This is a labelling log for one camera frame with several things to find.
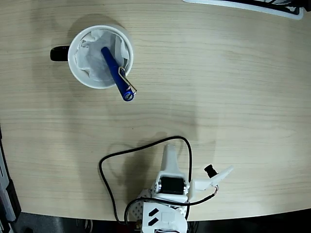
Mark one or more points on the crumpled white tissue paper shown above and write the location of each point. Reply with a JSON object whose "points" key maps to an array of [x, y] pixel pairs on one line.
{"points": [[90, 60]]}

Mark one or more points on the white-edged dark board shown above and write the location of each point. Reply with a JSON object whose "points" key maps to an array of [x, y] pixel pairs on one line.
{"points": [[295, 14]]}

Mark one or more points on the blue metal pen with clip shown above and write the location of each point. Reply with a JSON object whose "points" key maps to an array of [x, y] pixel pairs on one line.
{"points": [[114, 70]]}

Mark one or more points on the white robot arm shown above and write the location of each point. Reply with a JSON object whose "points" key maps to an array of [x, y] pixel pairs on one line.
{"points": [[167, 218]]}

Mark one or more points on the grey and black device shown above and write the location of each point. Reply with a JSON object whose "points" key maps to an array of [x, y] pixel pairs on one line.
{"points": [[7, 201]]}

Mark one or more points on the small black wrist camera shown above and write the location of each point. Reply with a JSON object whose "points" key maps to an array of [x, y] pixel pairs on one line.
{"points": [[210, 170]]}

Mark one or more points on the white perforated plate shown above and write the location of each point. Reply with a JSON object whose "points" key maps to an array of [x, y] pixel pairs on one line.
{"points": [[137, 208]]}

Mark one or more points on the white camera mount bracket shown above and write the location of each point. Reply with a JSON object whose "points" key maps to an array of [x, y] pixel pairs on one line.
{"points": [[200, 185]]}

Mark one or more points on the white gripper with motor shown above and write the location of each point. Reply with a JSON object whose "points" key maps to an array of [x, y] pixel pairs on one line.
{"points": [[170, 185]]}

